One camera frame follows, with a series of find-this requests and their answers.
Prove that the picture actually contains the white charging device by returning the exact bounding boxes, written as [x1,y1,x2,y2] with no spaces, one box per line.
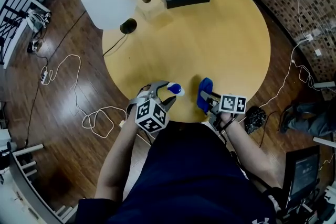
[26,9,52,34]

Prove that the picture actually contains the black monitor screen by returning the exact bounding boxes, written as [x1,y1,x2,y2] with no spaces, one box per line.
[283,145,322,209]

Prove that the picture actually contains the person's right forearm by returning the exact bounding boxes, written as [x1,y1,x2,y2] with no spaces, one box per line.
[223,118,283,189]

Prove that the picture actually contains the black lamp cable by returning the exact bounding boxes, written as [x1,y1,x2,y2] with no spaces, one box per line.
[102,31,129,57]

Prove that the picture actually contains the person's left forearm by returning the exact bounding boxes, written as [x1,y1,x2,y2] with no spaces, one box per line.
[94,106,140,200]

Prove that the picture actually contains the black plug cluster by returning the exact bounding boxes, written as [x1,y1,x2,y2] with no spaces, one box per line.
[27,40,43,54]

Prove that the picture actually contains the white wall cable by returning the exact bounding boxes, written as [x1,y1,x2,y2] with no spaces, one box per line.
[237,0,323,124]

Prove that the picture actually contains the white desk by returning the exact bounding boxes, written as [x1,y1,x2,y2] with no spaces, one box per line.
[312,80,336,146]

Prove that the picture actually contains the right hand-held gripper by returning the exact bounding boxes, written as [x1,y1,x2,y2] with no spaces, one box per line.
[200,90,248,132]

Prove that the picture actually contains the white wooden rack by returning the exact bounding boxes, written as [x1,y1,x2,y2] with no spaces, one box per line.
[0,143,79,224]

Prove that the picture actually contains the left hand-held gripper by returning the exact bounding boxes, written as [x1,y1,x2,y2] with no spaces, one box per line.
[128,80,177,135]

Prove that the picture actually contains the wooden tissue box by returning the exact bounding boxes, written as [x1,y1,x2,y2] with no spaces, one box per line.
[134,0,165,22]

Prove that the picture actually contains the person's navy shirt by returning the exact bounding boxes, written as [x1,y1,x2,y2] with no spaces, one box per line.
[76,120,279,224]

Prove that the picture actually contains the white table lamp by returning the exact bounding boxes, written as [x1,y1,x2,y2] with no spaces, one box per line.
[79,0,138,35]

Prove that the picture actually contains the black metal railing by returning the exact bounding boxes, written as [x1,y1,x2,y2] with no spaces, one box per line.
[0,0,82,65]

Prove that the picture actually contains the white floor cable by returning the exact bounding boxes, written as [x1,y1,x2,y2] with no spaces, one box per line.
[40,54,158,147]

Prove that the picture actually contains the black crumpled plastic bag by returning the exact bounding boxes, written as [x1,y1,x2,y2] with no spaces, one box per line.
[245,106,267,135]

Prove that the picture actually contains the blue cloth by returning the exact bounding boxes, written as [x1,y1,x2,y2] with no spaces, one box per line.
[196,77,215,115]

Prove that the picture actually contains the person's right hand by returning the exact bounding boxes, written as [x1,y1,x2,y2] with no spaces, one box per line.
[219,112,239,126]

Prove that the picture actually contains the white power strip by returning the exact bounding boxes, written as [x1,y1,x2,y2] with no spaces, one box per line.
[40,67,49,86]

